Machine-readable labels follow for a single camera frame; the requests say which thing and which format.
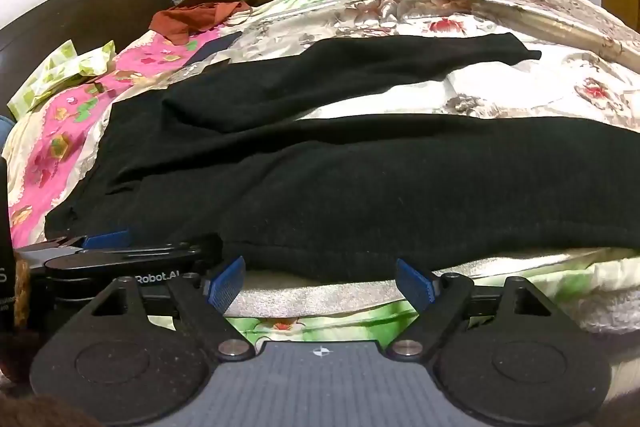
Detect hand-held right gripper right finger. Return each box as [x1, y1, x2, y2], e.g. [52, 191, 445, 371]
[386, 258, 556, 362]

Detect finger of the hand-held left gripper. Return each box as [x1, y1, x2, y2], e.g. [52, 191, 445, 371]
[17, 229, 132, 269]
[44, 233, 223, 277]

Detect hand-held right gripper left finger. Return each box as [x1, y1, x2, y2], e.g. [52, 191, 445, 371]
[85, 255, 257, 362]

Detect black pants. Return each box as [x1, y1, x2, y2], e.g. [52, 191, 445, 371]
[44, 32, 640, 285]

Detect pink floral blanket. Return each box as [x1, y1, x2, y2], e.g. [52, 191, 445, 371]
[2, 29, 201, 248]

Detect person's brown fuzzy clothing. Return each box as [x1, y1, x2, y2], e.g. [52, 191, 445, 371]
[0, 394, 103, 427]

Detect dark blue notebook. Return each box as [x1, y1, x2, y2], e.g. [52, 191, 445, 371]
[182, 32, 243, 70]

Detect dark brown wooden headboard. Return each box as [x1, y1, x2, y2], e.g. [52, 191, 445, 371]
[0, 0, 176, 118]

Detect cream floral satin quilt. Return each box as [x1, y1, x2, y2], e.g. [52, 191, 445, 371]
[190, 0, 640, 333]

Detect red cloth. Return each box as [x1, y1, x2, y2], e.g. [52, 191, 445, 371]
[150, 0, 253, 46]

